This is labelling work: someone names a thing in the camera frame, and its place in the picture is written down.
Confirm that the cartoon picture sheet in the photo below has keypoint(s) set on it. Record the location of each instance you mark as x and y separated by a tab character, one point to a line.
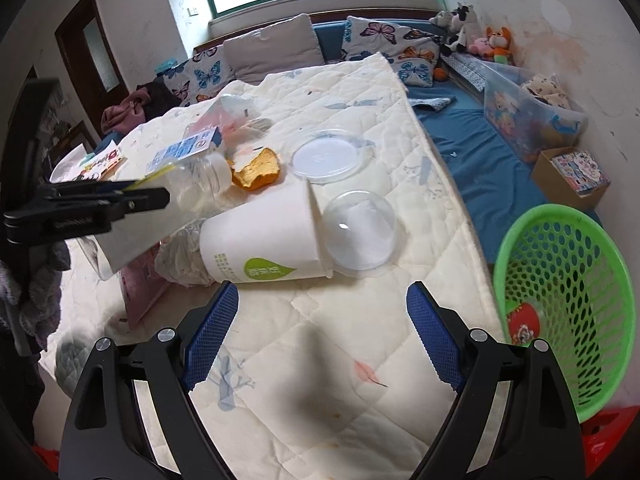
90	162

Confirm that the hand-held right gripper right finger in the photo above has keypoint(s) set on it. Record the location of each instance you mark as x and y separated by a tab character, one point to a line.
432	335

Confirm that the pink plush toy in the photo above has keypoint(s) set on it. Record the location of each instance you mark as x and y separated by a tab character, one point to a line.
481	47

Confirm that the cream quilted blanket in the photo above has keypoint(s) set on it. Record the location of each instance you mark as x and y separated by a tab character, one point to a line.
350	340

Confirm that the pink clothing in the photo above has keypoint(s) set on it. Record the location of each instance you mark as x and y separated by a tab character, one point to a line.
122	112

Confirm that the grey patterned cloth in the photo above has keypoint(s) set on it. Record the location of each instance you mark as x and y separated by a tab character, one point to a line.
465	70

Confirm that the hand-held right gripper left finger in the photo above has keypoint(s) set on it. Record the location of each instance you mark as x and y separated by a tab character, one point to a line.
212	335

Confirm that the clear plastic storage bin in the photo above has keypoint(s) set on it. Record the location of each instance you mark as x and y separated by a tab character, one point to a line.
530	110

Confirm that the clear round lid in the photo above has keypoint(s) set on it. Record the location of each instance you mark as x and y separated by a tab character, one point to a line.
325	155

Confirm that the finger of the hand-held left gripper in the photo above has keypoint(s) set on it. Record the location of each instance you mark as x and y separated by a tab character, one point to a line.
100	210
90	187

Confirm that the pink paper booklet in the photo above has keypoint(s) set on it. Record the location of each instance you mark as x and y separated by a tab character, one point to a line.
142	295

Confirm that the orange peel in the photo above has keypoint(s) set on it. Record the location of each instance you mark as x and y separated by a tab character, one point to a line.
257	170

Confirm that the grey cushion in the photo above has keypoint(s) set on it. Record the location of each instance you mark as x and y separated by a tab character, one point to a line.
272	50

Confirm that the large white paper cup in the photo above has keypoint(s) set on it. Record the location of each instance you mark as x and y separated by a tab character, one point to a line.
260	240

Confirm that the dark clothing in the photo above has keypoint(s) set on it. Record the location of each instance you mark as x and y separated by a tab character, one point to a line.
160	97

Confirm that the dark wooden door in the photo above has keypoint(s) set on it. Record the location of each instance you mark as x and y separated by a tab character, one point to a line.
92	55

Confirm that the orange fox plush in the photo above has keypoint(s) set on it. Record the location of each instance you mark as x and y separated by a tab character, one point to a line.
499	42

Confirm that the white tissue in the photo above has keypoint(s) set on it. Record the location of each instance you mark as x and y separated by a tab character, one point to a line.
180	257

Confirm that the red snack packet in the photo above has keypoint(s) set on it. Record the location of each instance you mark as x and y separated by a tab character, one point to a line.
522	322

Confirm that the small teal box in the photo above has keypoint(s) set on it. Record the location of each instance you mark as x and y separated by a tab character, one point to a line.
165	66

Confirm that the butterfly print pillow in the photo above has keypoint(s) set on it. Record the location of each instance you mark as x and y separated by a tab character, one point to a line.
200	75
390	45

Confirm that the clear plastic bottle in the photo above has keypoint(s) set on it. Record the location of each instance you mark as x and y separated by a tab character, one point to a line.
200	180
140	240

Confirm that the clear dome lid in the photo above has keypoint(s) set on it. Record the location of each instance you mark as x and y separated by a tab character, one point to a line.
360	235

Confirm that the red plastic stool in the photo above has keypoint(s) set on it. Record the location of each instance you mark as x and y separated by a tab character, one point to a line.
612	445

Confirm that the small orange ball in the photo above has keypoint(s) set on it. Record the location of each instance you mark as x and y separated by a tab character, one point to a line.
440	74

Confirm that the clear plastic bag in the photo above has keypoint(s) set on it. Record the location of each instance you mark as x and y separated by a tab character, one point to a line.
225	115

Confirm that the blue and white milk carton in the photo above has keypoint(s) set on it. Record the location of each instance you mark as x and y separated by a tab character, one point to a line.
187	147

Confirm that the green plastic basket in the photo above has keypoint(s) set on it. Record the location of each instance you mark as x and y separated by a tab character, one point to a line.
565	280

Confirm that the blue mattress sheet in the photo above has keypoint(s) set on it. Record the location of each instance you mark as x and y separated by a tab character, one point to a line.
470	150

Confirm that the cardboard box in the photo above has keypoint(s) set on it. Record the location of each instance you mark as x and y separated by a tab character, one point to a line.
570	175

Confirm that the black and white cow plush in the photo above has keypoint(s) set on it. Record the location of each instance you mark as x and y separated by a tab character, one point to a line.
460	25

